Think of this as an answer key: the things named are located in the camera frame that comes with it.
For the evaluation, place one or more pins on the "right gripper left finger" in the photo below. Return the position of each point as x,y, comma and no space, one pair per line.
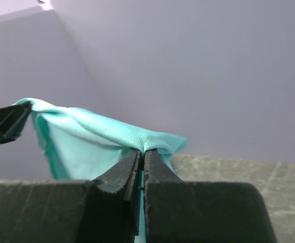
105,209

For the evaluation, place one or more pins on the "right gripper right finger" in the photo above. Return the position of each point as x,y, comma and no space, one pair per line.
180,211

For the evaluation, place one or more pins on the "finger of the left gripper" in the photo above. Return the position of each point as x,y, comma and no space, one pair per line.
12,121

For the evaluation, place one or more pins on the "teal t shirt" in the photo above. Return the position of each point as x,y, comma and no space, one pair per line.
81,145

